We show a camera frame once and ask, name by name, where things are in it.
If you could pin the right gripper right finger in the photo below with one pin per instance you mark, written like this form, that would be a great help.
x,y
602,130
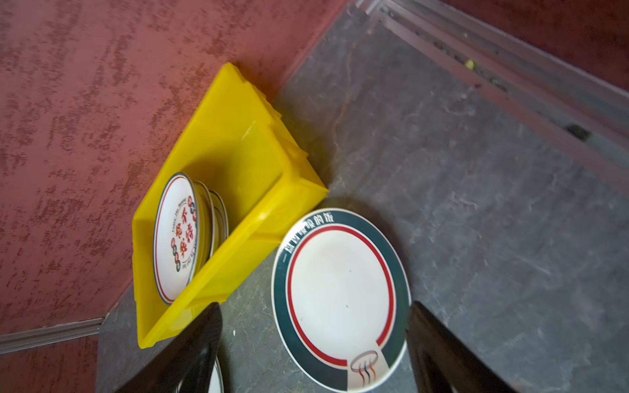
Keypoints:
x,y
441,362

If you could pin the right side floor rail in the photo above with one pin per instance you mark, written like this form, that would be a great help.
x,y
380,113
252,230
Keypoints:
x,y
582,114

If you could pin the green red rim plate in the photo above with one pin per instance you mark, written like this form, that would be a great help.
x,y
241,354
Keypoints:
x,y
341,299
207,225

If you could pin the white plate red Chinese characters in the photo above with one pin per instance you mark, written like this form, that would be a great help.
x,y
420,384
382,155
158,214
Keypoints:
x,y
176,238

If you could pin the green red rim plate front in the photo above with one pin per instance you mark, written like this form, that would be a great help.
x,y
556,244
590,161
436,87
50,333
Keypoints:
x,y
207,225

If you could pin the green rim Hao Wei plate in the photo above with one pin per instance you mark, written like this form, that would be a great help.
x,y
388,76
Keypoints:
x,y
216,383

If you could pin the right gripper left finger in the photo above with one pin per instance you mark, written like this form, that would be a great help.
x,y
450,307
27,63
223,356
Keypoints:
x,y
187,363

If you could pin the yellow plastic bin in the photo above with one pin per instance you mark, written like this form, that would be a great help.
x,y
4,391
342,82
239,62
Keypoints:
x,y
237,145

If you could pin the left aluminium corner post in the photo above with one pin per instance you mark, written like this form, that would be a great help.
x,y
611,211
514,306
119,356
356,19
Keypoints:
x,y
46,336

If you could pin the cream plate floral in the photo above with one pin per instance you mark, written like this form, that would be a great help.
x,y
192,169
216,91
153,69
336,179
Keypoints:
x,y
221,221

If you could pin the green red rim plate right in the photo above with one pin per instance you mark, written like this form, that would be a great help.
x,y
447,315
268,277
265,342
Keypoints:
x,y
341,299

